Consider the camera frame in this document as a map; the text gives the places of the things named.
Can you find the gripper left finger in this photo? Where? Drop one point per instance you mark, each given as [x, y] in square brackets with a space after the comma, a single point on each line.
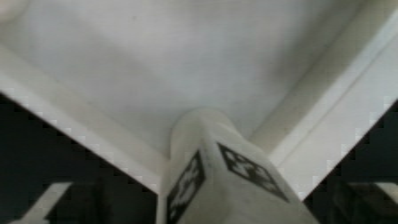
[69, 205]

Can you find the white table leg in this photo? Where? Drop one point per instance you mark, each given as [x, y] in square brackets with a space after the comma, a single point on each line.
[222, 186]

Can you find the white square table top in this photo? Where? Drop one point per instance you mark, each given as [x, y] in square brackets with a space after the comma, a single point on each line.
[113, 63]

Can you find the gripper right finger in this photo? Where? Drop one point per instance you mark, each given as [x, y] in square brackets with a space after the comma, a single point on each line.
[364, 203]

